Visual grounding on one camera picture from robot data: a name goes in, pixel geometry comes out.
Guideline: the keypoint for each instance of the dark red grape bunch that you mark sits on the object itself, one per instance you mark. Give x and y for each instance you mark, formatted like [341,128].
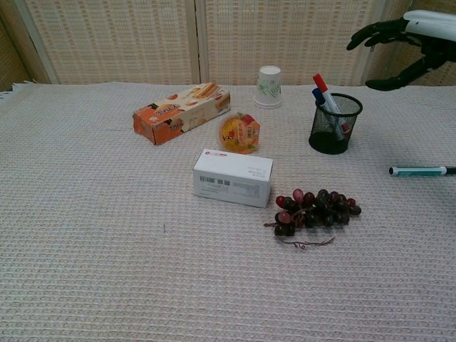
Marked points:
[320,210]

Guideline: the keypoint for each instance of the red cap marker pen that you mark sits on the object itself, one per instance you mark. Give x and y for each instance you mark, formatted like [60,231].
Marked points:
[320,83]

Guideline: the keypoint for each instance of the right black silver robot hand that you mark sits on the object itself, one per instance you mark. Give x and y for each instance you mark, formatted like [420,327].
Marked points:
[434,26]

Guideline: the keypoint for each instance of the light bamboo screen panel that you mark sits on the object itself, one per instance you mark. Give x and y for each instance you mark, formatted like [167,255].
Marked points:
[285,32]
[114,39]

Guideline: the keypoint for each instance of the beige woven tablecloth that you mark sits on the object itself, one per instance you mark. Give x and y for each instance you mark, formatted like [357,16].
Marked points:
[142,267]

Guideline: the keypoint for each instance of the white paper cup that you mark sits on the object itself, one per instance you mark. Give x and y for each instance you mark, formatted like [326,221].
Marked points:
[269,89]

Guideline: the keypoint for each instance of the orange biscuit box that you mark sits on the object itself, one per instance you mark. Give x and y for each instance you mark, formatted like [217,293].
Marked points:
[171,117]

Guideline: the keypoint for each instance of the black mesh pen holder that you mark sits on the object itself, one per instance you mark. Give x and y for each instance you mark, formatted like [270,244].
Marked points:
[327,142]

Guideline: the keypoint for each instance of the black cap marker pen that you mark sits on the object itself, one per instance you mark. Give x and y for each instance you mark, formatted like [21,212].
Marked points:
[417,171]

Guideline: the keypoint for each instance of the blue cap marker pen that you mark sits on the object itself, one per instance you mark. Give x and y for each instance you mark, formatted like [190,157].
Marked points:
[318,95]

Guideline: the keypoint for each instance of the orange fruit jelly cup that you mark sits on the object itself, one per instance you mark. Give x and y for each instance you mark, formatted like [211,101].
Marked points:
[238,135]

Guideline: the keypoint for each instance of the small white cardboard box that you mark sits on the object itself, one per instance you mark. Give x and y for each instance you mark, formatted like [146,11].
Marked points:
[231,178]

